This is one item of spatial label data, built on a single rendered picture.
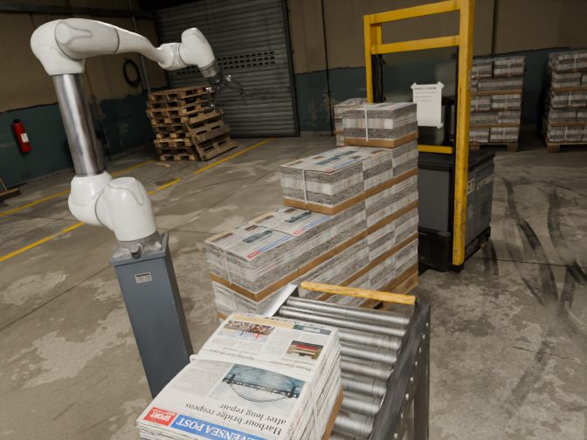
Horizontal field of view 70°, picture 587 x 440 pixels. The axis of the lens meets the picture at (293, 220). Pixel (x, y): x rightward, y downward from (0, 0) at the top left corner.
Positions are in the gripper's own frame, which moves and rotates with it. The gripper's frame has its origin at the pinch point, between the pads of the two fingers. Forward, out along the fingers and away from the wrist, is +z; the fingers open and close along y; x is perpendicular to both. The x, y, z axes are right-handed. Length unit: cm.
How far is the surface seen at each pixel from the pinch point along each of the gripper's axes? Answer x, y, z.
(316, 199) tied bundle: -26, 15, 56
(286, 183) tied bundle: -6, 5, 52
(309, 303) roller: -104, -9, 33
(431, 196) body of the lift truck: 23, 96, 148
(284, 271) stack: -60, -16, 58
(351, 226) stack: -33, 25, 79
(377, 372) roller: -144, 2, 25
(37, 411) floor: -46, -173, 74
